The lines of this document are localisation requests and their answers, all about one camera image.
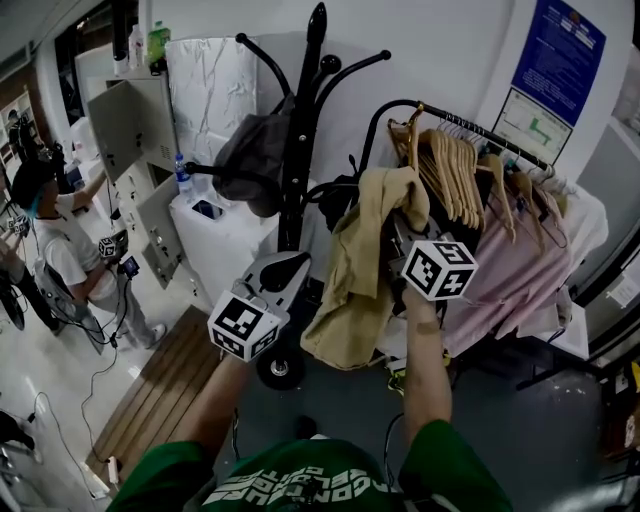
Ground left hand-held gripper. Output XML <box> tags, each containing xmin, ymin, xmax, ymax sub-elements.
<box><xmin>207</xmin><ymin>251</ymin><xmax>314</xmax><ymax>364</ymax></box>

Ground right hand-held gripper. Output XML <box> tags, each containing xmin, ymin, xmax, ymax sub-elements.
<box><xmin>387</xmin><ymin>209</ymin><xmax>480</xmax><ymax>302</ymax></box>

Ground beige clothes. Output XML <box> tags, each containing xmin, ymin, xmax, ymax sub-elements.
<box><xmin>299</xmin><ymin>166</ymin><xmax>431</xmax><ymax>371</ymax></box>

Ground row of wooden hangers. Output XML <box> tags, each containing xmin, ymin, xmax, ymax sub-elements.
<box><xmin>417</xmin><ymin>127</ymin><xmax>519</xmax><ymax>244</ymax></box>

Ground person's left forearm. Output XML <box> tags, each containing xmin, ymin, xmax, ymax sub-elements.
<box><xmin>167</xmin><ymin>349</ymin><xmax>251</xmax><ymax>469</ymax></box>

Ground person's right forearm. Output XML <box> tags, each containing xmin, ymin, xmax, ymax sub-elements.
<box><xmin>401</xmin><ymin>287</ymin><xmax>454</xmax><ymax>446</ymax></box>

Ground black clothes rack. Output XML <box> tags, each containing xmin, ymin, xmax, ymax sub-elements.
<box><xmin>349</xmin><ymin>98</ymin><xmax>554</xmax><ymax>176</ymax></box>

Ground pink shirt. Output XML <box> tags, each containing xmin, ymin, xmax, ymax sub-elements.
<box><xmin>439</xmin><ymin>194</ymin><xmax>574</xmax><ymax>356</ymax></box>

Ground wooden slatted floor panel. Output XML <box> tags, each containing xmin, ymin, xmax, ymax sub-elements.
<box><xmin>84</xmin><ymin>304</ymin><xmax>221</xmax><ymax>484</ymax></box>

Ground person's black shoe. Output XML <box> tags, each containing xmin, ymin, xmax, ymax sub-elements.
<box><xmin>294</xmin><ymin>414</ymin><xmax>319</xmax><ymax>441</ymax></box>

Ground black phone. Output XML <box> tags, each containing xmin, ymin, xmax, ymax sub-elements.
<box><xmin>192</xmin><ymin>198</ymin><xmax>224</xmax><ymax>221</ymax></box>

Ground white garment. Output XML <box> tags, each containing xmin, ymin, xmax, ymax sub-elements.
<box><xmin>549</xmin><ymin>184</ymin><xmax>609</xmax><ymax>301</ymax></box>

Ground white low cabinet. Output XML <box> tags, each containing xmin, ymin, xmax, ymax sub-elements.
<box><xmin>532</xmin><ymin>299</ymin><xmax>592</xmax><ymax>361</ymax></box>

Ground person's green printed t-shirt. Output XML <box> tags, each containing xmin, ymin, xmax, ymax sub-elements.
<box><xmin>107</xmin><ymin>418</ymin><xmax>514</xmax><ymax>512</ymax></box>

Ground clear water bottle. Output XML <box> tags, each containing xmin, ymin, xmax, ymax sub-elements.
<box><xmin>173</xmin><ymin>152</ymin><xmax>194</xmax><ymax>201</ymax></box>

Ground grey bag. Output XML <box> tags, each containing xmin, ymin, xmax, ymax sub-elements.
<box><xmin>212</xmin><ymin>92</ymin><xmax>296</xmax><ymax>219</ymax></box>

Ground black coat stand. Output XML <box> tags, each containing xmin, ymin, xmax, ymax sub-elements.
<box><xmin>184</xmin><ymin>1</ymin><xmax>392</xmax><ymax>392</ymax></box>

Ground white map sign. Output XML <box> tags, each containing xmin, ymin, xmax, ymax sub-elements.
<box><xmin>492</xmin><ymin>86</ymin><xmax>574</xmax><ymax>166</ymax></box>

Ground grey metal locker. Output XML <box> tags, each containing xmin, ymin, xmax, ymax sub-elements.
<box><xmin>74</xmin><ymin>44</ymin><xmax>186</xmax><ymax>291</ymax></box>

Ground white marbled box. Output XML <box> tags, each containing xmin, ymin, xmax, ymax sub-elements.
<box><xmin>164</xmin><ymin>32</ymin><xmax>301</xmax><ymax>201</ymax></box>

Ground green plastic bottle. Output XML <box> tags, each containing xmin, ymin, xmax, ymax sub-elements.
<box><xmin>147</xmin><ymin>20</ymin><xmax>172</xmax><ymax>64</ymax></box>

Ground white plastic bottle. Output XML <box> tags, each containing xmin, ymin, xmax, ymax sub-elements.
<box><xmin>128</xmin><ymin>23</ymin><xmax>146</xmax><ymax>69</ymax></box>

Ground blue wall poster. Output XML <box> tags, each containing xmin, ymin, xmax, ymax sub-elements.
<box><xmin>510</xmin><ymin>0</ymin><xmax>607</xmax><ymax>127</ymax></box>

